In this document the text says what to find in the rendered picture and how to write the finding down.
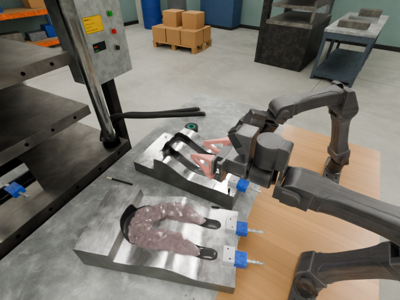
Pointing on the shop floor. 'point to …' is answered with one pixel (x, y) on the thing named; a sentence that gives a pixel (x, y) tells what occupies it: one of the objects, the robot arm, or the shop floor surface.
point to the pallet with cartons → (183, 30)
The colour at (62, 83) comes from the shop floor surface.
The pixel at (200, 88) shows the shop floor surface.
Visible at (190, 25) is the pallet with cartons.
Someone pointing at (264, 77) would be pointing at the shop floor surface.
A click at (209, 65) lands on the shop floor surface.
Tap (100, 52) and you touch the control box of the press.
